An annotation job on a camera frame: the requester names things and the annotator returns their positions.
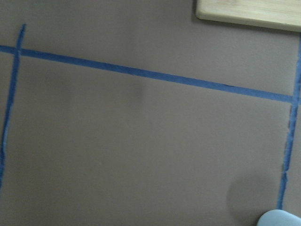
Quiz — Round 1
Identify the light blue plastic cup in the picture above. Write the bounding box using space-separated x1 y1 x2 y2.
256 210 301 226

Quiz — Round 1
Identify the bamboo cutting board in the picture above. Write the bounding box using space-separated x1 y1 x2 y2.
196 0 301 32

